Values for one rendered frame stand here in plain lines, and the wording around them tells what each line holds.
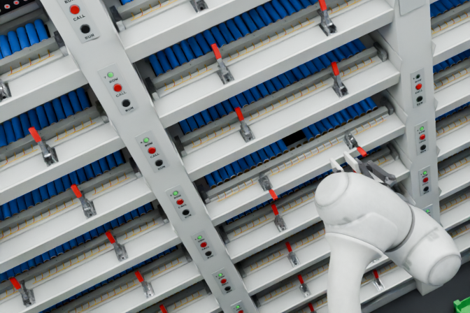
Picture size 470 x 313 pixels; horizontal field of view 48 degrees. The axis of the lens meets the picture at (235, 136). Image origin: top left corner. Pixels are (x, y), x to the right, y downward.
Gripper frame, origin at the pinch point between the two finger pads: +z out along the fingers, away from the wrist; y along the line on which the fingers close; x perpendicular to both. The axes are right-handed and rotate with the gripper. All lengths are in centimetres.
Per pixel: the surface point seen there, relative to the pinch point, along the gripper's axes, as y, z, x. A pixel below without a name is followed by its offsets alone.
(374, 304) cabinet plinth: -7, 39, 94
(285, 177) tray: 12.3, 16.9, 7.6
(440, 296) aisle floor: -31, 33, 99
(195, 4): 19, 3, -49
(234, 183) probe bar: 25.6, 18.7, 3.6
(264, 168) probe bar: 16.4, 19.0, 3.5
